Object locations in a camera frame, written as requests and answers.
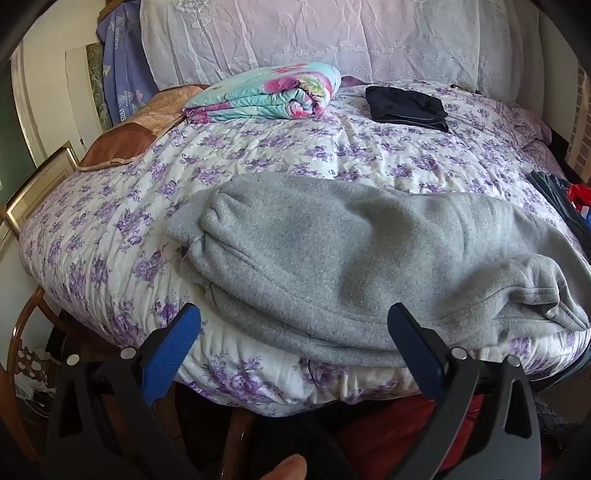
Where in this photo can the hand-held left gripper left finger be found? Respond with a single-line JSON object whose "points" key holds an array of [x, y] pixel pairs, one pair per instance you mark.
{"points": [[178, 344]]}

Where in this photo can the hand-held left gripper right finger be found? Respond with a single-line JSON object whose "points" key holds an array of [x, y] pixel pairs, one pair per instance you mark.
{"points": [[415, 350]]}

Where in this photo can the grey fleece sweatshirt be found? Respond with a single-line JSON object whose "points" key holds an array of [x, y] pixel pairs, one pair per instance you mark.
{"points": [[346, 249]]}

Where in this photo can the person's left hand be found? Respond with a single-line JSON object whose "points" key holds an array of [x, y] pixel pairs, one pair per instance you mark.
{"points": [[290, 468]]}

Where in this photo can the red padded cloth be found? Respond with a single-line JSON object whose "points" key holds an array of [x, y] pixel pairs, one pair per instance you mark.
{"points": [[383, 438]]}

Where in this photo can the dark quilted cloth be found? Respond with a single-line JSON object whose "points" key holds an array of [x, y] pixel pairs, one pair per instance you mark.
{"points": [[549, 415]]}

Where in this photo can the wooden chair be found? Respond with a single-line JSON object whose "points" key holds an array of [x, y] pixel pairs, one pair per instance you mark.
{"points": [[21, 369]]}

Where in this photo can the dark striped clothing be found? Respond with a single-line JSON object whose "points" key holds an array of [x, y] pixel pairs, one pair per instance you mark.
{"points": [[556, 196]]}

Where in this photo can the purple floral quilt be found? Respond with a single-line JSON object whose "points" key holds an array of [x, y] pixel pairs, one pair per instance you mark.
{"points": [[277, 147]]}

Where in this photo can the orange brown pillow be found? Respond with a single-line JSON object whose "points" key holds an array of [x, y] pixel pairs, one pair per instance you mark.
{"points": [[138, 124]]}

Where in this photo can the folded black garment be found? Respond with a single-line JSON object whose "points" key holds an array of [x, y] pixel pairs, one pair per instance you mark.
{"points": [[406, 108]]}

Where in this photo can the folded turquoise floral blanket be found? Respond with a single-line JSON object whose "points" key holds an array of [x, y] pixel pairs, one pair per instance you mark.
{"points": [[272, 94]]}

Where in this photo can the green patterned panel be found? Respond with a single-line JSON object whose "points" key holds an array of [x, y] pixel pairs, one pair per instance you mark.
{"points": [[99, 83]]}

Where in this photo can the brick pattern curtain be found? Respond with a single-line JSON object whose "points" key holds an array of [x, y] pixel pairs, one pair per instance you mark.
{"points": [[581, 120]]}

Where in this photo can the blue patterned cloth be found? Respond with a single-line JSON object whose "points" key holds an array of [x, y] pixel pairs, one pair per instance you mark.
{"points": [[127, 60]]}

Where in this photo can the white lace pillow cover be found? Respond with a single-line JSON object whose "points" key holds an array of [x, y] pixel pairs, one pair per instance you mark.
{"points": [[323, 37]]}

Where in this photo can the gold picture frame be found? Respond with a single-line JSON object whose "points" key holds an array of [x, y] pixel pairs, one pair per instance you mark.
{"points": [[41, 182]]}

